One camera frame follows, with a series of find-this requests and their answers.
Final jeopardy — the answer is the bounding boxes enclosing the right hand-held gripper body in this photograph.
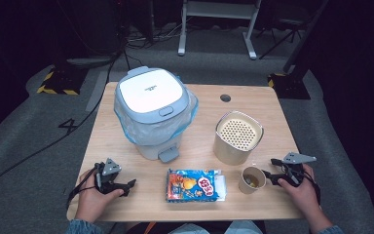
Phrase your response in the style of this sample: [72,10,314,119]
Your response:
[280,151,318,188]

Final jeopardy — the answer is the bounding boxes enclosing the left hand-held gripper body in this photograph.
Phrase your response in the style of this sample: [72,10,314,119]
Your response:
[93,157,125,196]

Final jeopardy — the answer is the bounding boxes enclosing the dark wet tea bag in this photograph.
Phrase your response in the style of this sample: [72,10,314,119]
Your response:
[244,174,260,189]

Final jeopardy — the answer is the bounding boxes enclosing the brown paper cup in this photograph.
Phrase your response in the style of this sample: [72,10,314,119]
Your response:
[238,166,268,195]

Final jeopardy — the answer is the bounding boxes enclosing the beige canister with perforated strainer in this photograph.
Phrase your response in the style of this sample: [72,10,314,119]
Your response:
[212,110,265,167]

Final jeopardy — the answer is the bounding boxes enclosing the clear blue-edged bin liner bag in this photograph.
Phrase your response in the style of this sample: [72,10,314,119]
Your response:
[113,90,200,147]

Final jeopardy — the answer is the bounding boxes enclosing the blue and orange snack packet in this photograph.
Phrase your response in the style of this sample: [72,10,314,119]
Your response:
[165,168,228,204]

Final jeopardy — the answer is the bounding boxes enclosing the white and blue pedal bin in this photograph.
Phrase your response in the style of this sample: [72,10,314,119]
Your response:
[113,65,200,164]

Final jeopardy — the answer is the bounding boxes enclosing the person's right hand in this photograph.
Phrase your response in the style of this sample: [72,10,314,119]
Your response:
[277,163,321,214]

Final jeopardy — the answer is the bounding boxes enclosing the person's left hand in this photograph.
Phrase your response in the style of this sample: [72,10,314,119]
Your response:
[73,169,125,224]

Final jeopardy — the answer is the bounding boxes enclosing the person's legs in jeans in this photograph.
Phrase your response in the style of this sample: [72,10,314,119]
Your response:
[168,220,265,234]

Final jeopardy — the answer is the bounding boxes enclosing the black stand with striped base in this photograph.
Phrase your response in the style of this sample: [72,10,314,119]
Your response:
[267,0,331,100]

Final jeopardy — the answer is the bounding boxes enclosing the black tripod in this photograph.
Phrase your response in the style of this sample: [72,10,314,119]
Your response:
[258,18,307,60]

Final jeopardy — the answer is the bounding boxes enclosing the right hand-held gripper black cable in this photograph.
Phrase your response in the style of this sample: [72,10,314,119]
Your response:
[304,169,322,207]

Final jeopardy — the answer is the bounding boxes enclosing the hand-held gripper black cable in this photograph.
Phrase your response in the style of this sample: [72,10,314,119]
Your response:
[65,167,99,210]
[304,169,322,207]

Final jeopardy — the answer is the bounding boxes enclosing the left hand-held gripper black cable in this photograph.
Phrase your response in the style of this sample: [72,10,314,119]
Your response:
[65,167,99,210]

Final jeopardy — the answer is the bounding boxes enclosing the orange strap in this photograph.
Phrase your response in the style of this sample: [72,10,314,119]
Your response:
[143,221,157,234]

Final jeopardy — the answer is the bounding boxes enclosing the long black floor cable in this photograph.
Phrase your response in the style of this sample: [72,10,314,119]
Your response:
[0,48,126,197]

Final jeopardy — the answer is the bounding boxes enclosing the grey floor cable cover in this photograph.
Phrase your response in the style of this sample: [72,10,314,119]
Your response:
[85,70,110,113]

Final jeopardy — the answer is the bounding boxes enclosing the black yellow striped base plate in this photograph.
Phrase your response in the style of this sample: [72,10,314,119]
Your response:
[36,65,89,97]

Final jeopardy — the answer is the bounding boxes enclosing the bundle of floor cables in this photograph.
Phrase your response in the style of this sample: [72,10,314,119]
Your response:
[126,22,184,51]

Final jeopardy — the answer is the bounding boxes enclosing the white metal desk frame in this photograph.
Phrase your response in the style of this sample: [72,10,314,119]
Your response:
[177,0,263,60]

